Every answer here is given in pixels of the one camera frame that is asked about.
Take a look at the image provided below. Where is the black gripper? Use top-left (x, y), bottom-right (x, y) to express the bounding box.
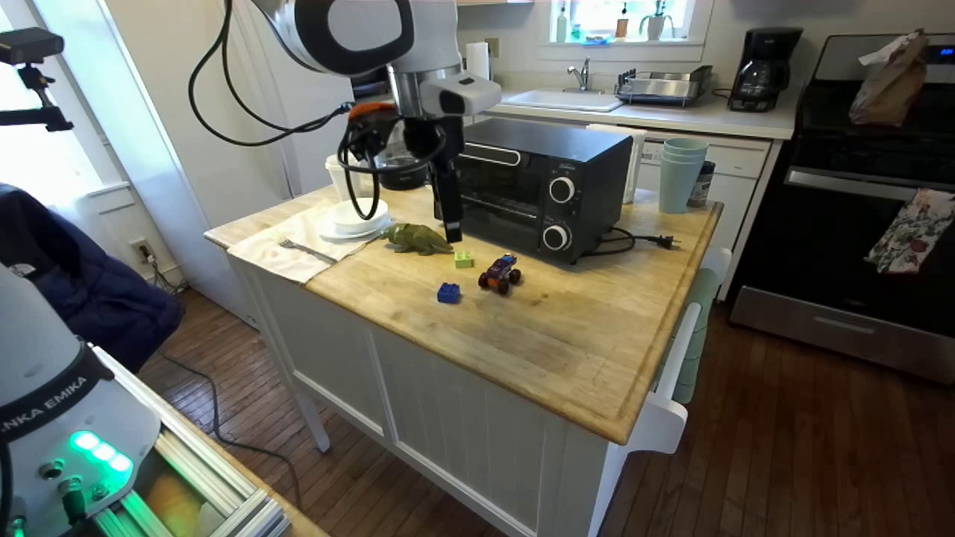
top-left (426, 112), bottom-right (468, 246)

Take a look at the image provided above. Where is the green toy dinosaur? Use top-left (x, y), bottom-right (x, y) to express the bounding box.
top-left (381, 221), bottom-right (458, 260)

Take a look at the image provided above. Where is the glass electric kettle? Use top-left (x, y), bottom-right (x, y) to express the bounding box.
top-left (371, 136), bottom-right (440, 192)

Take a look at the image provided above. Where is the black toaster oven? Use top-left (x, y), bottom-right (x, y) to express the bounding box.
top-left (429, 116), bottom-right (635, 267)

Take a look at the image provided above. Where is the orange and blue toy truck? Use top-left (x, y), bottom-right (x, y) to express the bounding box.
top-left (475, 252), bottom-right (525, 297)

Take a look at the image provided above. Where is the white bowl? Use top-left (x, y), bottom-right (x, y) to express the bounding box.
top-left (329, 192), bottom-right (393, 239)

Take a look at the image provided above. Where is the white plate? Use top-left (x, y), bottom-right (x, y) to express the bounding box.
top-left (320, 210), bottom-right (396, 243)

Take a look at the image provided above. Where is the white paper cup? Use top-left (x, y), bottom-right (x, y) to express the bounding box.
top-left (323, 148), bottom-right (364, 201)

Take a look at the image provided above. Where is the metal fork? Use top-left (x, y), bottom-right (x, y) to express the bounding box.
top-left (277, 234), bottom-right (340, 267)

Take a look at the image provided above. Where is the white kitchen sink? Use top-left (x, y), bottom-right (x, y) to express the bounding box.
top-left (492, 85), bottom-right (623, 116)

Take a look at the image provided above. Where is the white paper towel roll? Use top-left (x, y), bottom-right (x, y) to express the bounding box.
top-left (463, 37), bottom-right (496, 82)

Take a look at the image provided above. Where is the white stained cloth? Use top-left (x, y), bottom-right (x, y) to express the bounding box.
top-left (223, 201), bottom-right (386, 289)

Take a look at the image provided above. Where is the white wooden-top kitchen island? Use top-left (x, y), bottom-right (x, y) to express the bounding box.
top-left (204, 172), bottom-right (735, 537)

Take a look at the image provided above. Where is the metal sink faucet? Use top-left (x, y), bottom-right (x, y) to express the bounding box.
top-left (563, 55), bottom-right (595, 94)

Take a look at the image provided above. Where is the stack of pale teal cups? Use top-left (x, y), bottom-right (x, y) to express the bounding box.
top-left (654, 133), bottom-right (710, 216)

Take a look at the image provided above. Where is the grey dish rack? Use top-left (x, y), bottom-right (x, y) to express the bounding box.
top-left (611, 61), bottom-right (717, 109)

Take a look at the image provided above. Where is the pale green hanging towel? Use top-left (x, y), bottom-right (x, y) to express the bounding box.
top-left (672, 266), bottom-right (726, 406)

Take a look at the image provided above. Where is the small potted plant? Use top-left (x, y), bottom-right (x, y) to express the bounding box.
top-left (638, 0), bottom-right (672, 45)

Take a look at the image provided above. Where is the black coffee maker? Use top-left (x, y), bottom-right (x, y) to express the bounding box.
top-left (726, 25), bottom-right (805, 112)

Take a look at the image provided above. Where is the white glass door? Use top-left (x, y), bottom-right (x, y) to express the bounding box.
top-left (0, 0), bottom-right (204, 291)

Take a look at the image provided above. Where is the dark blue jacket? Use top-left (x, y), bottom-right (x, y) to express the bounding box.
top-left (0, 181), bottom-right (187, 371)

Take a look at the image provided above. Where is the black and steel stove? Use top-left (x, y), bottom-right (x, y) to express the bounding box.
top-left (728, 31), bottom-right (955, 388)

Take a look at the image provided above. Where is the brown paper bag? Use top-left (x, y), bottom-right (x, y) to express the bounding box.
top-left (848, 25), bottom-right (934, 131)

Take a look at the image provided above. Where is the floral dish towel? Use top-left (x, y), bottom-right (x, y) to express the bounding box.
top-left (863, 187), bottom-right (955, 276)

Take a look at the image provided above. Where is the black toaster power cord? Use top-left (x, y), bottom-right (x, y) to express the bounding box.
top-left (586, 222), bottom-right (681, 260)

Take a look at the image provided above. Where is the black floor cable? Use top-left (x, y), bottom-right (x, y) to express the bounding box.
top-left (158, 352), bottom-right (307, 504)

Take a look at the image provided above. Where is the aluminium frame robot cart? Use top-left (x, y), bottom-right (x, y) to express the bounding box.
top-left (86, 340), bottom-right (332, 537)

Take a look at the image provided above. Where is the black camera on mount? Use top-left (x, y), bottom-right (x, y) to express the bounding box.
top-left (0, 24), bottom-right (79, 133)

